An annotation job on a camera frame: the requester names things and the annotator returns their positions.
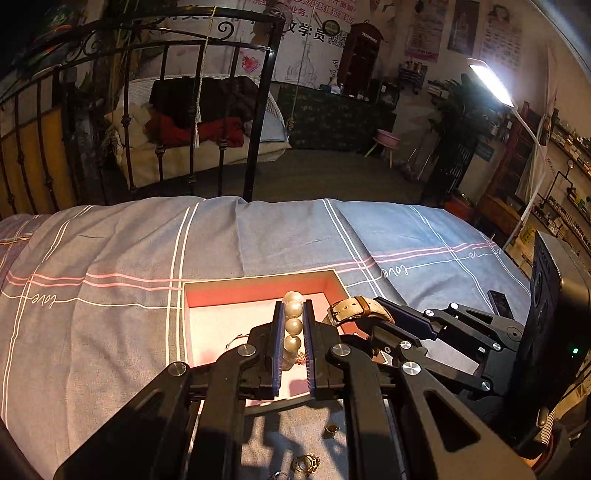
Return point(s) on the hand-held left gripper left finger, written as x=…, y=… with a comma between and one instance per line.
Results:
x=277, y=350

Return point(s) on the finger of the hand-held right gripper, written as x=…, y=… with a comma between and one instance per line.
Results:
x=415, y=318
x=388, y=339

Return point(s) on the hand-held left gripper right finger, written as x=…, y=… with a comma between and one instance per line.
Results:
x=308, y=350

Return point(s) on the thin gold bangle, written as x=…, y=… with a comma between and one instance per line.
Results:
x=233, y=340

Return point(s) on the grey box with pink inside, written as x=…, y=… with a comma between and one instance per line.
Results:
x=221, y=323

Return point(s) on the red wooden shelf unit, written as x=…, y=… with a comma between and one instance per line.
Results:
x=510, y=157

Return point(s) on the pink stool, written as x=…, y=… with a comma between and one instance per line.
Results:
x=387, y=137

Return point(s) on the grey plaid bedsheet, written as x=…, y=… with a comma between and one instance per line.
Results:
x=115, y=254

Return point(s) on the potted green tree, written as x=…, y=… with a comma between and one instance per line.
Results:
x=457, y=120

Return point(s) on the green patterned counter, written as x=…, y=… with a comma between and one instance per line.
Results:
x=332, y=120

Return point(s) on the white wicker swing chair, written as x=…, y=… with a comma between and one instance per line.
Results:
x=272, y=129

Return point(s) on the white floor lamp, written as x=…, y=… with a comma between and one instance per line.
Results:
x=491, y=81

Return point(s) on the pile of dark red clothes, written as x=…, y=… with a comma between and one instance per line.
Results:
x=194, y=97

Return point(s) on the red telephone booth cabinet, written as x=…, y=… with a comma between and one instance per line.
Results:
x=362, y=55

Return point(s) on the wall shelf of small bottles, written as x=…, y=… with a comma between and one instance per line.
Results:
x=570, y=152

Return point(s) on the black metal bed frame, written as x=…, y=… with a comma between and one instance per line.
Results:
x=259, y=138

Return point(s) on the small black wall shelf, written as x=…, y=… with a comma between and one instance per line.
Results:
x=413, y=74

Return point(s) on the wall poster with face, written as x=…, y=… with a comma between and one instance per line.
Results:
x=501, y=37

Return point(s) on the pink framed wall poster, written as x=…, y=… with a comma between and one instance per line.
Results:
x=422, y=32

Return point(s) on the dark narrow wall poster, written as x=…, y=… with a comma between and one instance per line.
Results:
x=463, y=25

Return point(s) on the large printed wall banner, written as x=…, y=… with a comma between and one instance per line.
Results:
x=318, y=37

